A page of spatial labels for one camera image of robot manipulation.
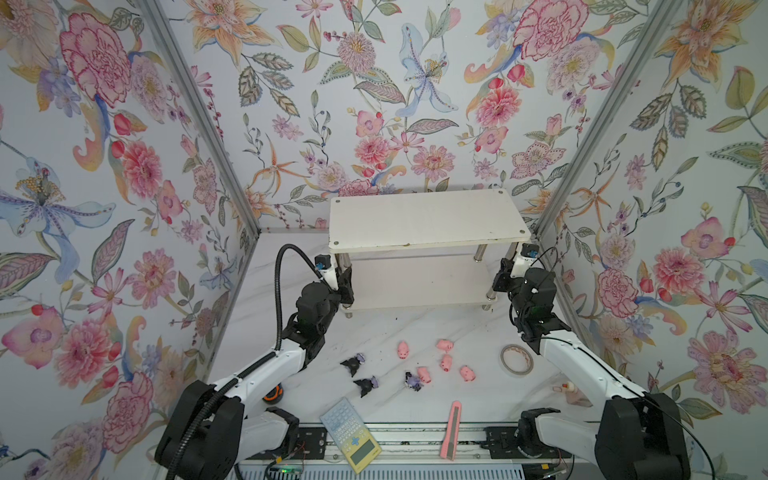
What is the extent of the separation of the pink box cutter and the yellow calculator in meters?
0.16

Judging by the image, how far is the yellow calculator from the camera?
28.7 inches

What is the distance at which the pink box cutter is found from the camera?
735mm
